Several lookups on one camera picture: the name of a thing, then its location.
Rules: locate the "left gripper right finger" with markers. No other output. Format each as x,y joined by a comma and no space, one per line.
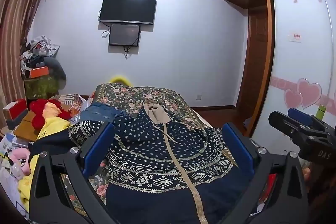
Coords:
276,192

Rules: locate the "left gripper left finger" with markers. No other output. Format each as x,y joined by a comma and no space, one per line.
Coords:
49,200

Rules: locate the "navy patterned hooded garment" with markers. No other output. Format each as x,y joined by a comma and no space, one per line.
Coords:
206,203

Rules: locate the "right hand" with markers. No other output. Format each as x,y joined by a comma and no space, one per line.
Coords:
306,173

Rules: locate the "yellow garment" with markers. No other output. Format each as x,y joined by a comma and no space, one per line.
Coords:
52,126

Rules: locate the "pink plush toy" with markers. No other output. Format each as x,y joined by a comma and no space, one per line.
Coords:
21,157

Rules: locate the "wooden door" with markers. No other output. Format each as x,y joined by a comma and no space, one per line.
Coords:
254,61

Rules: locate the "folded blue jeans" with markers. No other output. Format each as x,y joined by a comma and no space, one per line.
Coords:
100,112

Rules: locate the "red plush toy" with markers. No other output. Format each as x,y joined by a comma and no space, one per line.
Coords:
44,109

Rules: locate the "green covered cabinet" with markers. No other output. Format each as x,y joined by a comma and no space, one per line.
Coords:
43,87

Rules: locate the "floral bedspread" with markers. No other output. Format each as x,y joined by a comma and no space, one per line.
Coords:
147,98

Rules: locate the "grey plush pillow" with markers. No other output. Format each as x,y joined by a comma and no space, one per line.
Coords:
56,71

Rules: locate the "orange box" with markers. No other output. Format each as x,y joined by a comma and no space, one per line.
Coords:
39,72

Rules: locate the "yellow hoop behind bed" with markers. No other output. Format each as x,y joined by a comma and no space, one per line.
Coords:
120,80

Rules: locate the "wooden wardrobe with white doors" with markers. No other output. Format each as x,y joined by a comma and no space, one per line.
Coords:
299,70

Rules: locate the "striped brown curtain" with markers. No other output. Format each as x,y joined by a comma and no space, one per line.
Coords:
16,20

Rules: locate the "wall socket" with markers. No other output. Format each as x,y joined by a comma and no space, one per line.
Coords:
199,96

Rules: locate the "small wall monitor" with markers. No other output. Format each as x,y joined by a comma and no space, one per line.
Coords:
126,35

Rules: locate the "large wall television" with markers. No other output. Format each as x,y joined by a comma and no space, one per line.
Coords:
128,11

